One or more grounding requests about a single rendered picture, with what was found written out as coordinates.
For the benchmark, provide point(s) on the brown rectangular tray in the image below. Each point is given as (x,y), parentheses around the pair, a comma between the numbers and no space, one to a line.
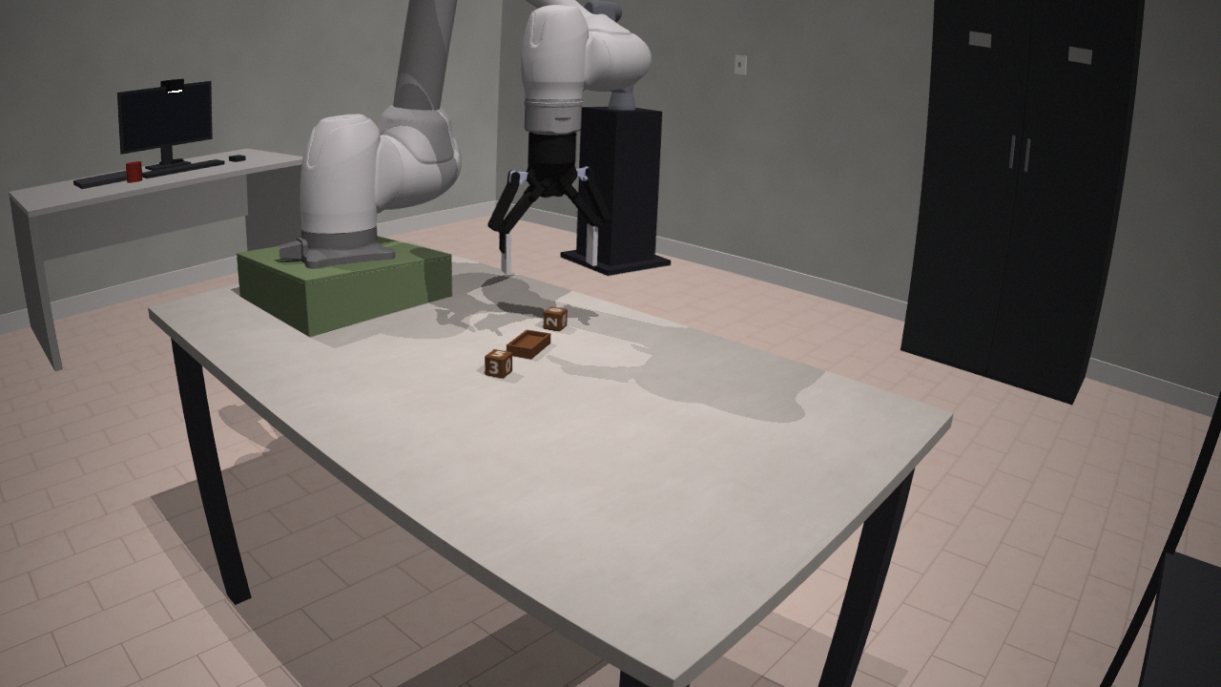
(526,346)

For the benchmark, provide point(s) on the brown wooden cube with white digits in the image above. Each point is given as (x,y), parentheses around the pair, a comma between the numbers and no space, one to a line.
(498,363)

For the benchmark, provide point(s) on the brown cube with white number 2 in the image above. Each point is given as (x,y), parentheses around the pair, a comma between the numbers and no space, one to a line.
(555,318)

